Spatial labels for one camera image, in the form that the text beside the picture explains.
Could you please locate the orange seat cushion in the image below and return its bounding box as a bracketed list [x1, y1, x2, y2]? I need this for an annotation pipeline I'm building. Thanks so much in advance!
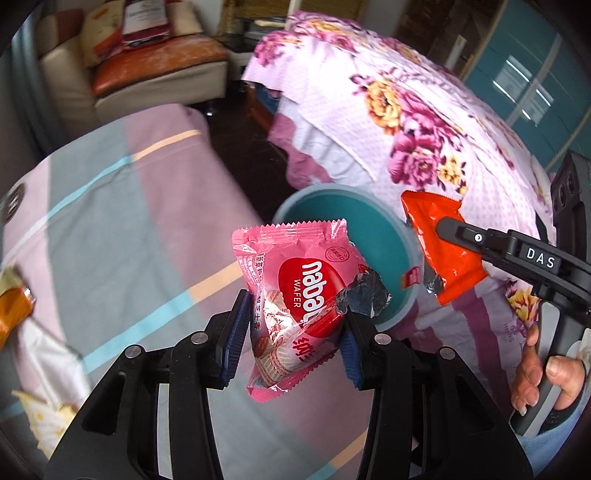
[92, 35, 229, 97]

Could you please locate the striped pink grey bedsheet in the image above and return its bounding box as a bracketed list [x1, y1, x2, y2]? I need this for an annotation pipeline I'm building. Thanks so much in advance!
[1, 105, 370, 479]

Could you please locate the yellow white napkin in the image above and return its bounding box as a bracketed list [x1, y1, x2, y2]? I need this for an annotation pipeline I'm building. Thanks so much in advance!
[11, 390, 76, 459]

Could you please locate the teal trash bin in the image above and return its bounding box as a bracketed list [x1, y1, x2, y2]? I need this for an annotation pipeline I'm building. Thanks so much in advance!
[273, 184, 424, 332]

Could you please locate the beige armchair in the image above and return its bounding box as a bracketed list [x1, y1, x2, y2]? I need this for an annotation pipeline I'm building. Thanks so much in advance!
[35, 1, 229, 137]

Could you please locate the red Hennessy bag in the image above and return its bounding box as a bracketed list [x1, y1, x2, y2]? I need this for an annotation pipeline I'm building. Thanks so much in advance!
[122, 0, 170, 49]

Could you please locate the pink nabati wafer packet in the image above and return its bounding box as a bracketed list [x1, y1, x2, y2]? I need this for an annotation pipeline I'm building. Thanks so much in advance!
[231, 219, 392, 403]

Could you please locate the red orange foil wrapper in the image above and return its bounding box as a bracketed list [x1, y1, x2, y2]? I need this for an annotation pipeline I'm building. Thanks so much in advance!
[401, 190, 487, 306]

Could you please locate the floral pink quilt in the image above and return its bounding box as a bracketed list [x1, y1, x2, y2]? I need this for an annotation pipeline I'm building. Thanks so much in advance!
[243, 12, 556, 412]

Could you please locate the person's right hand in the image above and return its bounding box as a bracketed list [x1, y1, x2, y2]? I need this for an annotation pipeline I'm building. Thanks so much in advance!
[511, 324, 586, 416]

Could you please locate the cream printed pillow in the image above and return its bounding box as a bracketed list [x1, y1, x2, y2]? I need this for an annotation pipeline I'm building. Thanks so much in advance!
[79, 1, 124, 68]

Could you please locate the orange yellow snack bag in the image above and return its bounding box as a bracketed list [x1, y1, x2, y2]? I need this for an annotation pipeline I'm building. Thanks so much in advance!
[0, 267, 36, 349]

